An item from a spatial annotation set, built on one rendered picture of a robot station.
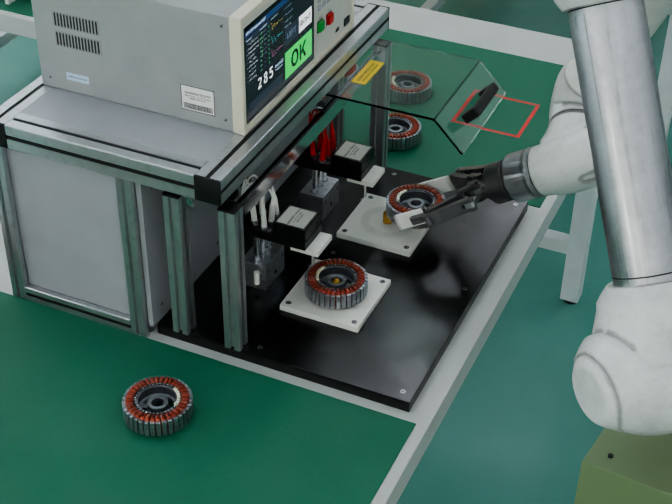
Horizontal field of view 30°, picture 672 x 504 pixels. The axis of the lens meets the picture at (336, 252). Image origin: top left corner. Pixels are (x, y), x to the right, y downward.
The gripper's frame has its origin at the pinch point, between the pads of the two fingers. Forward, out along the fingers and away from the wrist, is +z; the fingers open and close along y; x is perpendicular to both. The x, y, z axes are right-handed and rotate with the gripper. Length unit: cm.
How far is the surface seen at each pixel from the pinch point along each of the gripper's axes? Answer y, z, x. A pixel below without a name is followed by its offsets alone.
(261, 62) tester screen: -26.1, -3.6, 41.8
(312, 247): -26.2, 5.9, 8.4
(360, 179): -3.6, 6.3, 9.3
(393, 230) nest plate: -2.4, 6.1, -3.0
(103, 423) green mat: -67, 27, 6
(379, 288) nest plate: -20.0, 2.1, -5.4
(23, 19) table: 47, 112, 57
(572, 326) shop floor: 81, 28, -81
